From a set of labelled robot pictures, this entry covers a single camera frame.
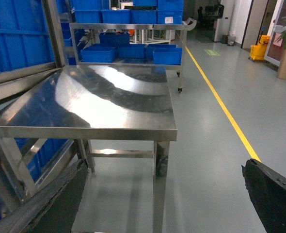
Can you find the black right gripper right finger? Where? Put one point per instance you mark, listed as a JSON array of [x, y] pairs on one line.
[[267, 192]]

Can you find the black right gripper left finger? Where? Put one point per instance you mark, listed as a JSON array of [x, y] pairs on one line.
[[54, 208]]

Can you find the blue bin on cart left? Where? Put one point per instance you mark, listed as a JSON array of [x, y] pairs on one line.
[[99, 54]]

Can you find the blue bin on cart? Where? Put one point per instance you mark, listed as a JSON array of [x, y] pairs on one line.
[[99, 54], [167, 56]]

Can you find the stainless steel shelf rack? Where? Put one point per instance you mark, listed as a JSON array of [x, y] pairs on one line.
[[31, 49]]

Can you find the blue bin on cart front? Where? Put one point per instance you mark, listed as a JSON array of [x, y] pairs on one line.
[[167, 56]]

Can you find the small stainless steel table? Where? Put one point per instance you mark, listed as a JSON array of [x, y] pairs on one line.
[[95, 103]]

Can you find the yellow mop bucket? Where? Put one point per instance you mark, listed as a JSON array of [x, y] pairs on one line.
[[258, 51]]

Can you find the grey trash can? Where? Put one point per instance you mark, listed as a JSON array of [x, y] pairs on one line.
[[231, 40]]

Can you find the stainless steel cart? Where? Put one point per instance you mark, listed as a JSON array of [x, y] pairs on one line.
[[139, 37]]

